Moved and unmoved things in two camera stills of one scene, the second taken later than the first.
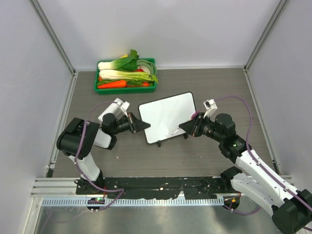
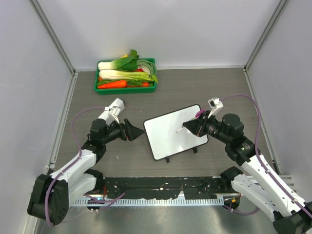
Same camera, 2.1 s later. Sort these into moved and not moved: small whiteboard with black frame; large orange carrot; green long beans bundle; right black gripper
Moved: small whiteboard with black frame
Not moved: right black gripper; green long beans bundle; large orange carrot
